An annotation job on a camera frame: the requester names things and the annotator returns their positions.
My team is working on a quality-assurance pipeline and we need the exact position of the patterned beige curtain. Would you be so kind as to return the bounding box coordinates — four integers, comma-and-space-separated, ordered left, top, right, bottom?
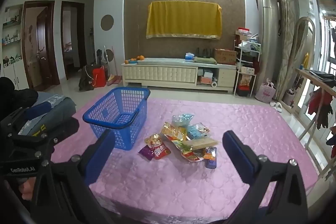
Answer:
270, 0, 297, 101

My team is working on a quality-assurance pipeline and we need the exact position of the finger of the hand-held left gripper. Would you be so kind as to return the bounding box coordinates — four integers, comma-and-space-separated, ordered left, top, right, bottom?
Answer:
9, 134, 58, 159
0, 101, 52, 135

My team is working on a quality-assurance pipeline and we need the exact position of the pink quilted table cover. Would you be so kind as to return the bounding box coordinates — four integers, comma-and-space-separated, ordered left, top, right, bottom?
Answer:
51, 97, 319, 216

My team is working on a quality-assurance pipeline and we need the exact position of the pink bag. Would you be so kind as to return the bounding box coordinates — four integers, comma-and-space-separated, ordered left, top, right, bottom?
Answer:
255, 80, 276, 102

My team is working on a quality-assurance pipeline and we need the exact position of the grey patterned blanket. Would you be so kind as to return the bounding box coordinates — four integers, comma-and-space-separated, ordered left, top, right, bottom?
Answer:
18, 94, 76, 138

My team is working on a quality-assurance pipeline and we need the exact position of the green folded cloth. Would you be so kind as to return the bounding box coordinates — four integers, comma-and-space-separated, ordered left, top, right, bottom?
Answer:
194, 56, 218, 65

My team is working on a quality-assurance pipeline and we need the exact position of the black bag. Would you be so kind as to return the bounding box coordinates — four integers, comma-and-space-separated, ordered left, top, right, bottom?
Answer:
79, 64, 96, 92

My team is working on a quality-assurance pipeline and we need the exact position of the light blue striped bread packet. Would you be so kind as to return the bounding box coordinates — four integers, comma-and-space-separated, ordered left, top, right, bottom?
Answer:
172, 113, 195, 128

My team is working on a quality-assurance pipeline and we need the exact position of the brown doorway frame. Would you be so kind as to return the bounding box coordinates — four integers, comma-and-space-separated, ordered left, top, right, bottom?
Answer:
61, 1, 87, 80

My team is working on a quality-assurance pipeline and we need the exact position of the purple candy roll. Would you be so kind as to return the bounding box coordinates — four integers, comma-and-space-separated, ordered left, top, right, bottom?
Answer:
205, 157, 218, 169

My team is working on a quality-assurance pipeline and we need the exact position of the glass balcony door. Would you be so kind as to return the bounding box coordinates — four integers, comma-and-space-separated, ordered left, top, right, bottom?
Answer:
291, 0, 336, 122

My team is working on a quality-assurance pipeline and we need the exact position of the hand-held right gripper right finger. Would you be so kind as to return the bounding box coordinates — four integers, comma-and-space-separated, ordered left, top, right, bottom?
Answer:
222, 130, 309, 224

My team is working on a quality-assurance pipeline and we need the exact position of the silver tower air conditioner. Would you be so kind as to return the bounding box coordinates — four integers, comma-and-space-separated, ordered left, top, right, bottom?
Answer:
256, 0, 281, 88

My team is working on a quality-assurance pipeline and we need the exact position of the red bag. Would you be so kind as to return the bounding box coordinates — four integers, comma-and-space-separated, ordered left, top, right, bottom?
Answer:
92, 68, 107, 88

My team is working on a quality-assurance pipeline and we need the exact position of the clear light blue snack packet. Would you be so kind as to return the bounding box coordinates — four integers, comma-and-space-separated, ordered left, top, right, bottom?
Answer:
186, 123, 210, 140

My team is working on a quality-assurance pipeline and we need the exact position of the arched wooden frame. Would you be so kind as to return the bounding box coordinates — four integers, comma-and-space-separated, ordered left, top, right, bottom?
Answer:
282, 17, 317, 114

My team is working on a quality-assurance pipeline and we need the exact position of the red green snack packet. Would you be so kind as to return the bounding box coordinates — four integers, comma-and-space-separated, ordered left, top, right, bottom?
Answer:
172, 140, 208, 162

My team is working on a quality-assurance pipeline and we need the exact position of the person's left hand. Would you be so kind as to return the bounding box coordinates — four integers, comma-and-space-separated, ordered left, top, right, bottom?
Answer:
16, 178, 38, 202

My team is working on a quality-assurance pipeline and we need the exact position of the white metal rack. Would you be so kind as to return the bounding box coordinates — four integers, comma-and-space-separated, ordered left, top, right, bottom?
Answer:
234, 40, 261, 97

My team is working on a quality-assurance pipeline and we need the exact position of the red broom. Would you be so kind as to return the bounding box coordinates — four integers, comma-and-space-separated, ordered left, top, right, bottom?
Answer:
106, 47, 122, 86

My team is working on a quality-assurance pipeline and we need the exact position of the yellow snack packet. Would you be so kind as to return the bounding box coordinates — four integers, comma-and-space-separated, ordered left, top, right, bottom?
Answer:
161, 122, 187, 141

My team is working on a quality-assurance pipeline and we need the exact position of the brown round wall disc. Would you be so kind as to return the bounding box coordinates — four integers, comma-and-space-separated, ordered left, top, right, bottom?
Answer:
101, 14, 114, 30

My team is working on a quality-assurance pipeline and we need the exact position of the white wall shelf cabinet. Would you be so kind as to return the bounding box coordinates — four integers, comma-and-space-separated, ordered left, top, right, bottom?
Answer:
1, 5, 24, 90

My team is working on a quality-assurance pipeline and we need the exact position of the white mop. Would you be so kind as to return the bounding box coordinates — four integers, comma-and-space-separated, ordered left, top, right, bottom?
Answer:
103, 46, 112, 75

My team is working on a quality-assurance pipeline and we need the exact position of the blue plastic basket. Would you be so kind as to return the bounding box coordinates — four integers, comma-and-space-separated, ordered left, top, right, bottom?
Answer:
82, 87, 151, 151

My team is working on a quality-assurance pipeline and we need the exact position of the long cracker packet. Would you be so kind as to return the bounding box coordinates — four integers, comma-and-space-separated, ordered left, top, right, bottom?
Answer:
182, 138, 219, 151

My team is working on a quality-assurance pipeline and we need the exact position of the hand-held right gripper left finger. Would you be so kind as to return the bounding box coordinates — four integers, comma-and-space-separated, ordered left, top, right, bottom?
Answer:
31, 129, 124, 224

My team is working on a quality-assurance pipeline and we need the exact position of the orange snack packet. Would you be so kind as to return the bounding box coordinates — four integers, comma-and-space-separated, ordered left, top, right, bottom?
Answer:
204, 147, 217, 160

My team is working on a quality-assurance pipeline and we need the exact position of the red hanging garment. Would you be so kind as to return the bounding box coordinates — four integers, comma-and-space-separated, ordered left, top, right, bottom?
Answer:
307, 89, 334, 130

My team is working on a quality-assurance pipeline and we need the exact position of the purple snack packet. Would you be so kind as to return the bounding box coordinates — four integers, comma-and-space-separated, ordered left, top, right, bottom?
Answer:
138, 146, 154, 161

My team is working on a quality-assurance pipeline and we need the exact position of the cream television cabinet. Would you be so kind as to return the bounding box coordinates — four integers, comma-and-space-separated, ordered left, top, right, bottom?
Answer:
121, 57, 238, 94

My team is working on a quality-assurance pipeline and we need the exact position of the wooden drying rack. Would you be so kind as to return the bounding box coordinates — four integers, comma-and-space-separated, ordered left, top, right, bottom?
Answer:
294, 68, 336, 161

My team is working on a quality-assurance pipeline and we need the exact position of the brown cardboard box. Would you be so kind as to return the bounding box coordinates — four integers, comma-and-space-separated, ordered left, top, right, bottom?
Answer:
213, 49, 237, 65

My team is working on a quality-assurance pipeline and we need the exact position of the brown wooden door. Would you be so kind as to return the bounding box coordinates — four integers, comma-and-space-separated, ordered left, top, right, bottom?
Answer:
21, 0, 59, 89

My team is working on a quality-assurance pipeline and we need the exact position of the yellow cloth cover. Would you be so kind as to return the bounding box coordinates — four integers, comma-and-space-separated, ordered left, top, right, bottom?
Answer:
146, 1, 222, 40

